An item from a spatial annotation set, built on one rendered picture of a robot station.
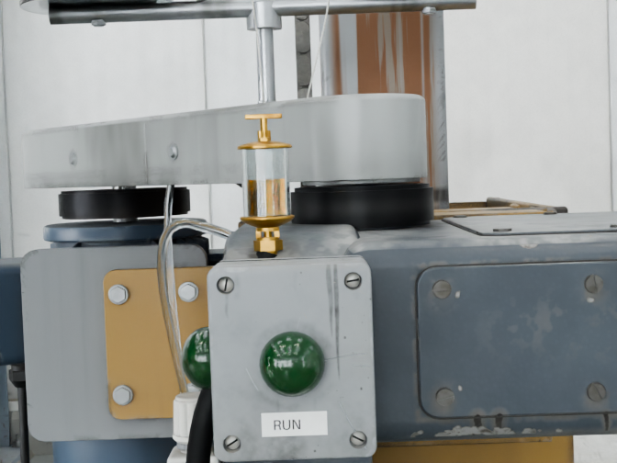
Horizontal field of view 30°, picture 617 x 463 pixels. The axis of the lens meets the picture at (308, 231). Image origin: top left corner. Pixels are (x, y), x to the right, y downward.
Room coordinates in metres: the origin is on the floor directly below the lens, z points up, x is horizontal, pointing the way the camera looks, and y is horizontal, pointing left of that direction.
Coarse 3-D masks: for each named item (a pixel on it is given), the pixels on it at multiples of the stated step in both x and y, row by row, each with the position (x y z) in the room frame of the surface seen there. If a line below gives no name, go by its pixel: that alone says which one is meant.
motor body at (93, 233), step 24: (48, 240) 1.02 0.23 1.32; (72, 240) 1.00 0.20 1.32; (96, 240) 0.99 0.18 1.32; (120, 240) 0.99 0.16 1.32; (144, 240) 0.99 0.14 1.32; (192, 240) 1.03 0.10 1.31; (72, 456) 1.00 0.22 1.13; (96, 456) 0.99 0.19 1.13; (120, 456) 0.99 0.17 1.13; (144, 456) 0.99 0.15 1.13; (168, 456) 1.00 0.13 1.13
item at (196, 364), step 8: (200, 328) 0.54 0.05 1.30; (208, 328) 0.54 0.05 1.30; (192, 336) 0.54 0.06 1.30; (200, 336) 0.54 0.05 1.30; (208, 336) 0.54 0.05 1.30; (184, 344) 0.54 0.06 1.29; (192, 344) 0.53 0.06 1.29; (200, 344) 0.53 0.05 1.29; (208, 344) 0.53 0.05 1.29; (184, 352) 0.54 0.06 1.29; (192, 352) 0.53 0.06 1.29; (200, 352) 0.53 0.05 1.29; (208, 352) 0.53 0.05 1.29; (184, 360) 0.54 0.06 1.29; (192, 360) 0.53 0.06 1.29; (200, 360) 0.53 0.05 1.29; (208, 360) 0.53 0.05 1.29; (184, 368) 0.54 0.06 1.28; (192, 368) 0.53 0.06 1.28; (200, 368) 0.53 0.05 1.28; (208, 368) 0.53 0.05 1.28; (192, 376) 0.53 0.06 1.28; (200, 376) 0.53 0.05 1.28; (208, 376) 0.53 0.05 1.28; (200, 384) 0.54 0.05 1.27; (208, 384) 0.53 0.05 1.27
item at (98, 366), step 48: (48, 288) 0.96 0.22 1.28; (96, 288) 0.96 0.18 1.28; (144, 288) 0.95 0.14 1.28; (192, 288) 0.94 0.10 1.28; (48, 336) 0.96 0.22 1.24; (96, 336) 0.96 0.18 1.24; (144, 336) 0.95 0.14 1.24; (48, 384) 0.96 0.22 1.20; (96, 384) 0.96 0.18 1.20; (144, 384) 0.95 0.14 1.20; (192, 384) 0.95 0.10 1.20; (48, 432) 0.96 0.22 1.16; (96, 432) 0.96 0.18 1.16; (144, 432) 0.96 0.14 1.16
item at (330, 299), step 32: (320, 256) 0.56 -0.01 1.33; (224, 288) 0.52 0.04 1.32; (256, 288) 0.52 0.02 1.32; (288, 288) 0.52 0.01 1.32; (320, 288) 0.52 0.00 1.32; (352, 288) 0.52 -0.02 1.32; (224, 320) 0.52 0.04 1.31; (256, 320) 0.52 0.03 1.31; (288, 320) 0.52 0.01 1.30; (320, 320) 0.52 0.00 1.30; (352, 320) 0.52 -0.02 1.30; (224, 352) 0.52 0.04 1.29; (256, 352) 0.52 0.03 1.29; (352, 352) 0.52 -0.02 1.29; (224, 384) 0.52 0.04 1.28; (256, 384) 0.52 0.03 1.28; (320, 384) 0.52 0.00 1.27; (352, 384) 0.52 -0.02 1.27; (224, 416) 0.52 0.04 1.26; (256, 416) 0.52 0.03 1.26; (352, 416) 0.52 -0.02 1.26; (224, 448) 0.52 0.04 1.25; (256, 448) 0.52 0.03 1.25; (288, 448) 0.52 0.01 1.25; (320, 448) 0.52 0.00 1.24; (352, 448) 0.52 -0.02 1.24
